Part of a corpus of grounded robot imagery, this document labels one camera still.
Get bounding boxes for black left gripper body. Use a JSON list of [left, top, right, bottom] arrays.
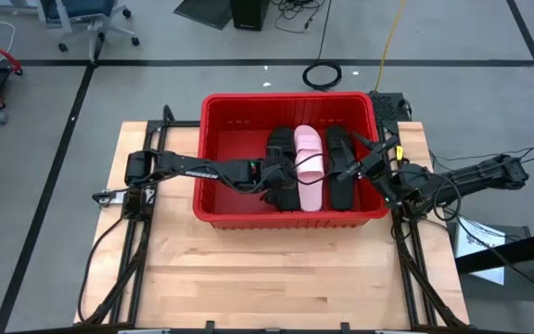
[[259, 156, 297, 193]]

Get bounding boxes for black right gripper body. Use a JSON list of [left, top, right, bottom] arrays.
[[357, 147, 391, 184]]

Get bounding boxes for black foam slide sandal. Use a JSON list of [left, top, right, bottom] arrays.
[[324, 124, 359, 212], [264, 125, 302, 213]]

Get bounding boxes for white slide sandal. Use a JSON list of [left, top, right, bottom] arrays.
[[292, 123, 327, 213]]

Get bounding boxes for red plastic bin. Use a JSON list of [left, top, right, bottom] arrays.
[[192, 91, 391, 231]]

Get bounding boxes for black perforated control box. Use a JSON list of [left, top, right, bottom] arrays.
[[367, 91, 411, 124]]

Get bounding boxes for white printed paper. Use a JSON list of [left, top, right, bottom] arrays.
[[453, 215, 507, 286]]

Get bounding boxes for black computer tower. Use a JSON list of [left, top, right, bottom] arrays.
[[229, 0, 271, 32]]

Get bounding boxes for dark floor mat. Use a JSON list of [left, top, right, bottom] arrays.
[[172, 0, 234, 32]]

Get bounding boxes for blue office chair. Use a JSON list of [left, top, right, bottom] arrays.
[[36, 0, 141, 62]]

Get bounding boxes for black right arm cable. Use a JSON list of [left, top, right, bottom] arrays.
[[428, 143, 534, 302]]

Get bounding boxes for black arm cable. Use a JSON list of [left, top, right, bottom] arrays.
[[428, 143, 534, 302], [76, 215, 130, 325]]

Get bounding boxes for coiled black cable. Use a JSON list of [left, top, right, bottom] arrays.
[[300, 0, 344, 93]]

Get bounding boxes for yellow cable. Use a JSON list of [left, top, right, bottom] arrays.
[[374, 0, 408, 93]]

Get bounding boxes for tangled black cables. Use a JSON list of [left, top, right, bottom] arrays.
[[270, 0, 327, 34]]

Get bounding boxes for silver frame bracket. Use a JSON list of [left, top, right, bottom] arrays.
[[92, 186, 128, 206]]

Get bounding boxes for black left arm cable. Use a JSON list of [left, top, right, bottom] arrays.
[[76, 215, 130, 325]]

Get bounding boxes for white cable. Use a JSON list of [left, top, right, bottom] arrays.
[[0, 20, 17, 55]]

